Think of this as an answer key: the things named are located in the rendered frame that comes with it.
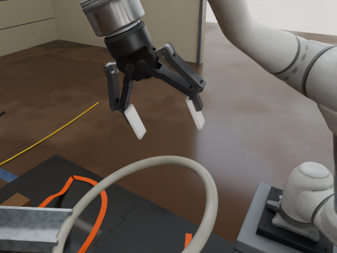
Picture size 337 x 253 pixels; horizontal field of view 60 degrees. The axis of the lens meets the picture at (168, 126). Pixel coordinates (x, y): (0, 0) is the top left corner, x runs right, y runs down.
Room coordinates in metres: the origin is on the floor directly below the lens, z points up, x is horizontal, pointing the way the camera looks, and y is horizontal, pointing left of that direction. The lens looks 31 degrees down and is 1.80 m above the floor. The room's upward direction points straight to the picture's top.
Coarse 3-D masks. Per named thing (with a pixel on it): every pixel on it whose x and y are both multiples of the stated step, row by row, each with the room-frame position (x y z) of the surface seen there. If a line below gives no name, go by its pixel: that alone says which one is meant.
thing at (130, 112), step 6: (126, 108) 0.52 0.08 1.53; (132, 108) 0.52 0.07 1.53; (126, 114) 0.50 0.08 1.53; (132, 114) 0.51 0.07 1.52; (132, 120) 0.51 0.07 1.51; (138, 120) 0.52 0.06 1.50; (132, 126) 0.50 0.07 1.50; (138, 126) 0.51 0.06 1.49; (138, 132) 0.50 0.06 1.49; (144, 132) 0.52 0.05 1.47; (138, 138) 0.50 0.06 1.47
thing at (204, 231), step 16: (144, 160) 0.79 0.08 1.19; (160, 160) 0.76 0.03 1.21; (176, 160) 0.73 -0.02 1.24; (192, 160) 0.70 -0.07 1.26; (112, 176) 0.76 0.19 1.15; (208, 176) 0.61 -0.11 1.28; (96, 192) 0.71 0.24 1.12; (208, 192) 0.55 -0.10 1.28; (80, 208) 0.65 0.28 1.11; (208, 208) 0.49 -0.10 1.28; (64, 224) 0.59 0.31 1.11; (208, 224) 0.45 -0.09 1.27; (64, 240) 0.54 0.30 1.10; (192, 240) 0.41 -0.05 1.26
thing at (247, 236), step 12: (264, 192) 1.04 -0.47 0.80; (252, 204) 0.96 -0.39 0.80; (264, 204) 0.96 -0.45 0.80; (252, 216) 0.89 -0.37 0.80; (252, 228) 0.83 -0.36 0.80; (240, 240) 0.77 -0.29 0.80; (252, 240) 0.77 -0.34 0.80; (264, 240) 0.77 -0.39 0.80; (240, 252) 0.76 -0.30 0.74; (252, 252) 0.74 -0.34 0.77; (264, 252) 0.72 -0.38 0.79; (276, 252) 0.71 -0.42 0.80; (288, 252) 0.71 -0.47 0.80; (300, 252) 0.71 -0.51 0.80; (336, 252) 0.71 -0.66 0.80
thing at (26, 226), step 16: (0, 208) 0.64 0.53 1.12; (16, 208) 0.64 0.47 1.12; (32, 208) 0.64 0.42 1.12; (48, 208) 0.64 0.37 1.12; (0, 224) 0.62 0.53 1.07; (16, 224) 0.62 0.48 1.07; (32, 224) 0.61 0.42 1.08; (48, 224) 0.61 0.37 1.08; (0, 240) 0.53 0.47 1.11; (16, 240) 0.52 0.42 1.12; (32, 240) 0.52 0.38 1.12; (48, 240) 0.52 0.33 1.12
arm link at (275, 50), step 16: (208, 0) 0.45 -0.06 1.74; (224, 0) 0.44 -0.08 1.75; (240, 0) 0.46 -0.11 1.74; (224, 16) 0.48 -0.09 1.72; (240, 16) 0.50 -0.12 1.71; (224, 32) 0.56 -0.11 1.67; (240, 32) 0.55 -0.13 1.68; (256, 32) 0.60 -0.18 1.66; (272, 32) 0.64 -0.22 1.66; (288, 32) 0.68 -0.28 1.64; (240, 48) 0.61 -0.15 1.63; (256, 48) 0.61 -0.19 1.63; (272, 48) 0.62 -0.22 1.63; (288, 48) 0.63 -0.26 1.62; (272, 64) 0.63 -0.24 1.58; (288, 64) 0.63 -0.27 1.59
